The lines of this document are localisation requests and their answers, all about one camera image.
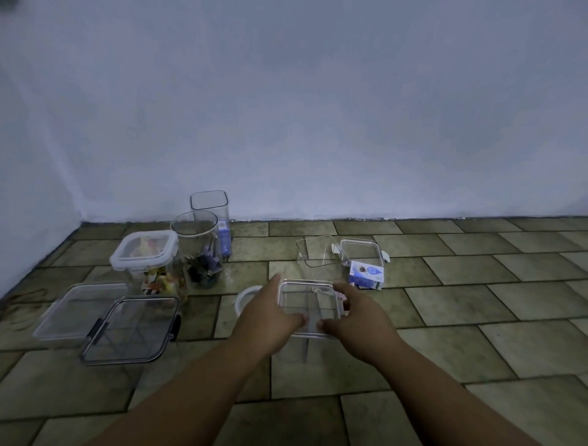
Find person's left forearm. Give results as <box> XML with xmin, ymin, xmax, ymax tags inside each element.
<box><xmin>85</xmin><ymin>338</ymin><xmax>272</xmax><ymax>446</ymax></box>

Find small clear square plastic container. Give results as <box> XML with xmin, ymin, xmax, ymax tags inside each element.
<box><xmin>277</xmin><ymin>278</ymin><xmax>346</xmax><ymax>340</ymax></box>

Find tall clear black-rimmed square container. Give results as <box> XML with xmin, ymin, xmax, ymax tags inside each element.
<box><xmin>190</xmin><ymin>190</ymin><xmax>230</xmax><ymax>236</ymax></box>

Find person's right hand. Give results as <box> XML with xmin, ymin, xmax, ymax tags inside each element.
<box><xmin>317</xmin><ymin>282</ymin><xmax>406</xmax><ymax>369</ymax></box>

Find pile of black binder clips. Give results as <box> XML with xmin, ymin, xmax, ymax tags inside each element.
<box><xmin>186</xmin><ymin>255</ymin><xmax>222</xmax><ymax>288</ymax></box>

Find clear lid with black rim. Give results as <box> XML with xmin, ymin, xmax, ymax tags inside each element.
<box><xmin>81</xmin><ymin>295</ymin><xmax>182</xmax><ymax>367</ymax></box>

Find small blue box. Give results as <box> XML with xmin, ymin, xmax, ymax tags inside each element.
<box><xmin>217</xmin><ymin>220</ymin><xmax>232</xmax><ymax>256</ymax></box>

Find clear container with white lid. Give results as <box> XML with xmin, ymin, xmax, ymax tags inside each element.
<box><xmin>109</xmin><ymin>230</ymin><xmax>180</xmax><ymax>296</ymax></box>

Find clear plastic lid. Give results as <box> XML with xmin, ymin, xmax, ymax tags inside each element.
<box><xmin>295</xmin><ymin>235</ymin><xmax>346</xmax><ymax>268</ymax></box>

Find white round lid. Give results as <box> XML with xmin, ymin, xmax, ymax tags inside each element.
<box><xmin>235</xmin><ymin>285</ymin><xmax>263</xmax><ymax>319</ymax></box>

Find large clear rectangular plastic container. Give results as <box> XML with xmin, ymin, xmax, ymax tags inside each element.
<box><xmin>32</xmin><ymin>282</ymin><xmax>135</xmax><ymax>344</ymax></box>

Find colourful small items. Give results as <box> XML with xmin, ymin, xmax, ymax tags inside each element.
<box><xmin>141</xmin><ymin>269</ymin><xmax>179</xmax><ymax>296</ymax></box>

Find blue and white carton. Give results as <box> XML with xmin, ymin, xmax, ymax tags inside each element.
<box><xmin>348</xmin><ymin>260</ymin><xmax>385</xmax><ymax>291</ymax></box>

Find clear round plastic jar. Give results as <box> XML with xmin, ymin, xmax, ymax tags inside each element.
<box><xmin>170</xmin><ymin>210</ymin><xmax>223</xmax><ymax>290</ymax></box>

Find person's right forearm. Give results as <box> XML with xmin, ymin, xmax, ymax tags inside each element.
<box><xmin>363</xmin><ymin>347</ymin><xmax>545</xmax><ymax>446</ymax></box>

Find clear container with white clips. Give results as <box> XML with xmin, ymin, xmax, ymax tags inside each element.
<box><xmin>332</xmin><ymin>237</ymin><xmax>391</xmax><ymax>266</ymax></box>

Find person's left hand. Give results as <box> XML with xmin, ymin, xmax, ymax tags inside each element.
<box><xmin>228</xmin><ymin>273</ymin><xmax>311</xmax><ymax>357</ymax></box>

